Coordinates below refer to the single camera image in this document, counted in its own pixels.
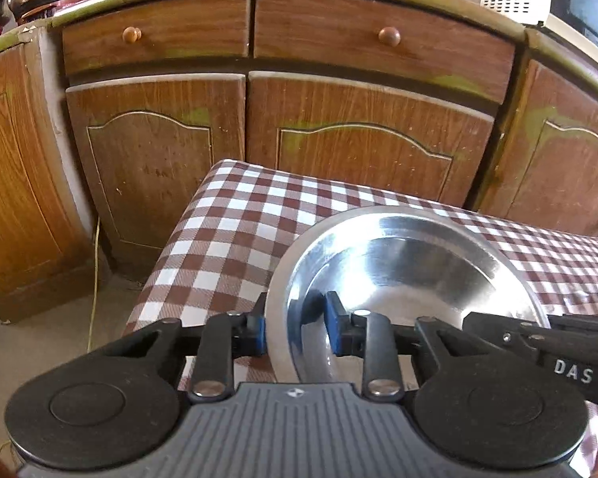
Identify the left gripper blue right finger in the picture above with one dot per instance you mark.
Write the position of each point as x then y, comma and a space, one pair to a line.
369, 336

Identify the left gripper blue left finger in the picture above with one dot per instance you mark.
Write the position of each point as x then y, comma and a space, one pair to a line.
224, 338

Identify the small steel bowl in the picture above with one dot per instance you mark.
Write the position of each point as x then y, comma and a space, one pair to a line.
393, 260

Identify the brown checkered tablecloth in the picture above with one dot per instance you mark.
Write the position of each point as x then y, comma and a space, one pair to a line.
293, 229

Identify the wooden kitchen cabinet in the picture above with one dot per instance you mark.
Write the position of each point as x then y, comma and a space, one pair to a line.
113, 111

